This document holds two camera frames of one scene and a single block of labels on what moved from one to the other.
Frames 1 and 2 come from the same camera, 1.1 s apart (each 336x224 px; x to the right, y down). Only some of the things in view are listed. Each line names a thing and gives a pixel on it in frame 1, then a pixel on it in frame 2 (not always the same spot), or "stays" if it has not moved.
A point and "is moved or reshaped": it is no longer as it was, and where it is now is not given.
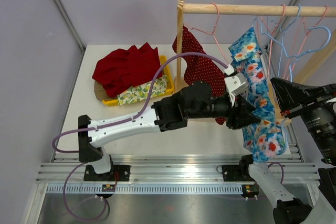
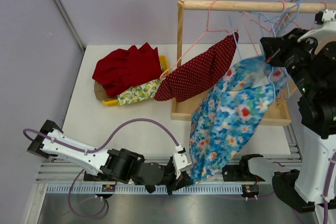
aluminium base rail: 153,175 stays
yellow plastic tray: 170,87 stays
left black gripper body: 227,106 → 169,178
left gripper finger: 235,120 → 184,180
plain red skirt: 119,70 stays
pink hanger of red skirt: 272,36 is moved or reshaped
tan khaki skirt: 100,92 stays
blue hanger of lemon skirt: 282,40 → 288,22
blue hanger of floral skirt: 285,135 → 286,91
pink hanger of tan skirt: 303,22 is moved or reshaped
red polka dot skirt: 197,70 → 199,74
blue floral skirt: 266,138 → 226,115
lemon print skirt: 139,92 stays
